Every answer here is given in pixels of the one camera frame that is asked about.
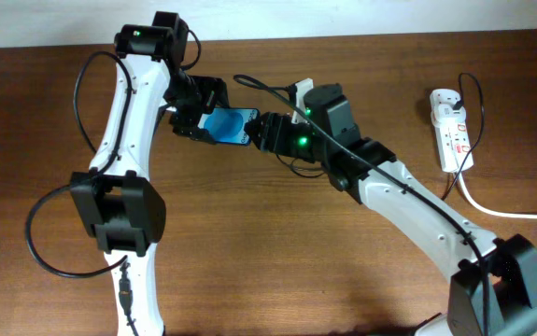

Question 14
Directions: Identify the right black camera cable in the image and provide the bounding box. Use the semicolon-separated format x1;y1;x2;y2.
233;73;492;336

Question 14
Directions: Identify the black camera cable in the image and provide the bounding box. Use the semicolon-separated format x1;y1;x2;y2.
233;73;492;336
24;49;141;336

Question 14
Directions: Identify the white power strip cord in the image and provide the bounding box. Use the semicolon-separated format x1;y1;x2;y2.
456;171;537;223

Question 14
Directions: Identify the white USB wall charger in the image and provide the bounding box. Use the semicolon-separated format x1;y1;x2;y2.
431;104;466;128

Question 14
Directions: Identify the blue screen Galaxy smartphone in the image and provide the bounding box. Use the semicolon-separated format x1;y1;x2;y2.
198;107;260;147

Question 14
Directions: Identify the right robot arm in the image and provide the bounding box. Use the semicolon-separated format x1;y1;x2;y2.
245;84;537;335

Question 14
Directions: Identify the white power strip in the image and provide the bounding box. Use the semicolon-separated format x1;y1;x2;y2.
430;89;473;173

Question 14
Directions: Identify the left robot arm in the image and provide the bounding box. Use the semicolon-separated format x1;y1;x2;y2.
71;11;229;335

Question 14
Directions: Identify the left black camera cable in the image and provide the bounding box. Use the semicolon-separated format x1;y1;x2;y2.
24;49;141;336

